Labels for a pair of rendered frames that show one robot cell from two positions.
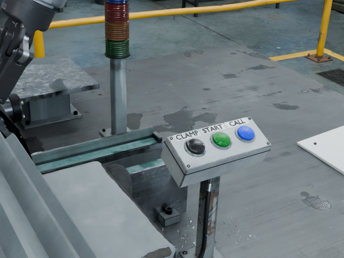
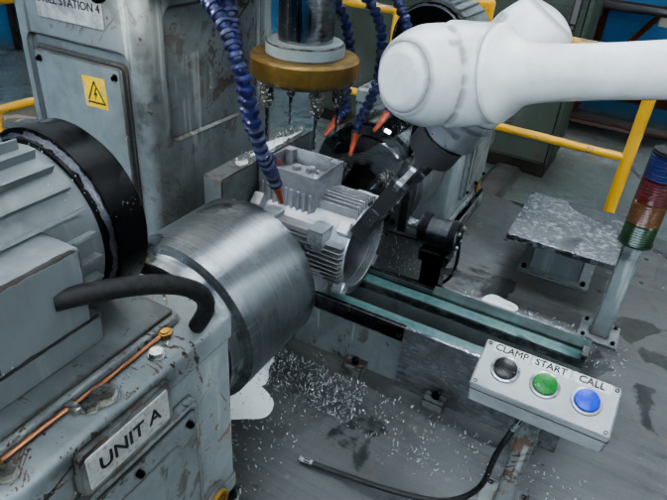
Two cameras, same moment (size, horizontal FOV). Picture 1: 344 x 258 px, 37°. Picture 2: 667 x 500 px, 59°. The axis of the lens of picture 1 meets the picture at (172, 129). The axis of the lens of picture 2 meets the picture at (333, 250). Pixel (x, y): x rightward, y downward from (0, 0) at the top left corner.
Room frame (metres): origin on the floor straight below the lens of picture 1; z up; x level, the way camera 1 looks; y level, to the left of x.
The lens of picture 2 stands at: (0.22, -0.39, 1.57)
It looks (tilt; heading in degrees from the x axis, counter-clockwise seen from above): 32 degrees down; 58
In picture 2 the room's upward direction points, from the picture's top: 5 degrees clockwise
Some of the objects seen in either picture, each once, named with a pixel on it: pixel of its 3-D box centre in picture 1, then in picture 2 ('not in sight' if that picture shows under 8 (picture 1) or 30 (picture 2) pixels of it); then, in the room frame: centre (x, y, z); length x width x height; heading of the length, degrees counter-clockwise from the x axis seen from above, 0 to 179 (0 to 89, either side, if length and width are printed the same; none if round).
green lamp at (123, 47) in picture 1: (117, 46); (638, 231); (1.24, 0.14, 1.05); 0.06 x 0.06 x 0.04
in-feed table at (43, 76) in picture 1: (42, 93); (563, 245); (1.37, 0.38, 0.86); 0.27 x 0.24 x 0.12; 32
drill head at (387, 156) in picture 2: not in sight; (388, 161); (0.99, 0.62, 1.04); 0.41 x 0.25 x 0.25; 32
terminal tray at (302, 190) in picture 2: not in sight; (301, 179); (0.68, 0.48, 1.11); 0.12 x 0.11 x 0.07; 121
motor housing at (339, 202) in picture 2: not in sight; (317, 229); (0.71, 0.44, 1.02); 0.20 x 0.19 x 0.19; 121
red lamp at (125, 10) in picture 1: (116, 10); (656, 188); (1.24, 0.14, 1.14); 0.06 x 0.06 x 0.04
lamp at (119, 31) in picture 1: (116, 28); (647, 210); (1.24, 0.14, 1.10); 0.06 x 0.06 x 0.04
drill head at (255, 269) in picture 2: not in sight; (190, 315); (0.40, 0.26, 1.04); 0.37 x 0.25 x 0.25; 32
